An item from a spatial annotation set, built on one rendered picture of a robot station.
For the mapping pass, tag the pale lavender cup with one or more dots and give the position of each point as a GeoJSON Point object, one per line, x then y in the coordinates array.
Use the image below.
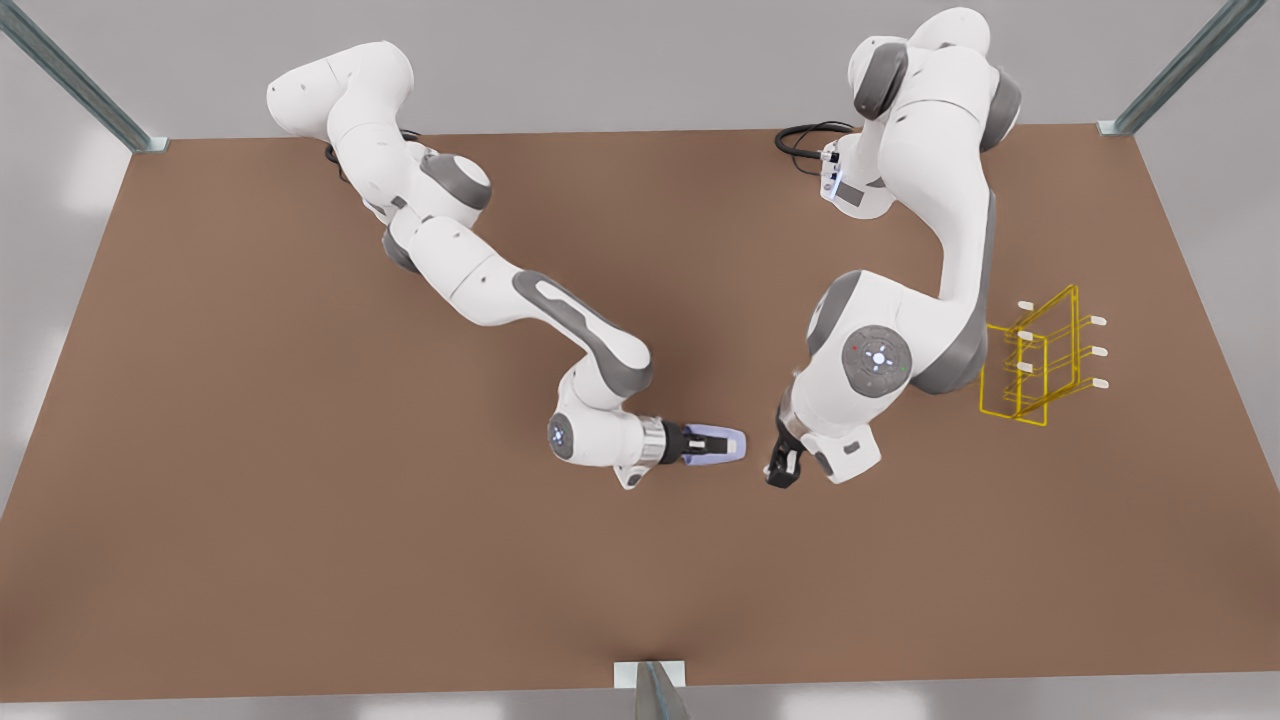
{"type": "Point", "coordinates": [722, 443]}

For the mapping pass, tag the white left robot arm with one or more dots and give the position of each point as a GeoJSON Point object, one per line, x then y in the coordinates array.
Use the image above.
{"type": "Point", "coordinates": [930, 180]}

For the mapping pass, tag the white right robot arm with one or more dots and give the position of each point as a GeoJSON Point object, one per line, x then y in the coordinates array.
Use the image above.
{"type": "Point", "coordinates": [450, 250]}

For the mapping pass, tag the silver frame post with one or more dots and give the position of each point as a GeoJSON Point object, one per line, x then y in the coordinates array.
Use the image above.
{"type": "Point", "coordinates": [1180, 65]}
{"type": "Point", "coordinates": [75, 80]}
{"type": "Point", "coordinates": [652, 692]}

